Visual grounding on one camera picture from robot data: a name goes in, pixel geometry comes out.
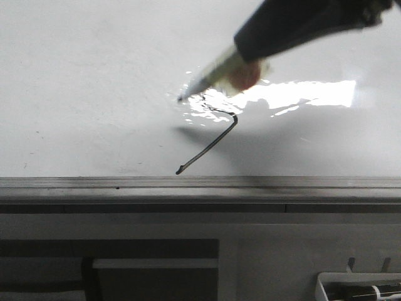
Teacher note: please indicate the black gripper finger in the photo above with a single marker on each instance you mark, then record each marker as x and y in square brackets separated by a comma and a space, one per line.
[277, 26]

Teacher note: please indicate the white taped whiteboard marker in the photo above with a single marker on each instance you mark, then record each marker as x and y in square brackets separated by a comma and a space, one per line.
[228, 73]

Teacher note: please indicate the black capped marker in tray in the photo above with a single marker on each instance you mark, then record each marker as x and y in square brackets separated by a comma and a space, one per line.
[365, 292]

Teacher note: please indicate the white marker tray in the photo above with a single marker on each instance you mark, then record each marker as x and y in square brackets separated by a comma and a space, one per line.
[328, 280]

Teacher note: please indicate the white whiteboard with aluminium frame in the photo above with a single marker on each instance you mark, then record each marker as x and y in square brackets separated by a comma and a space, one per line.
[90, 121]

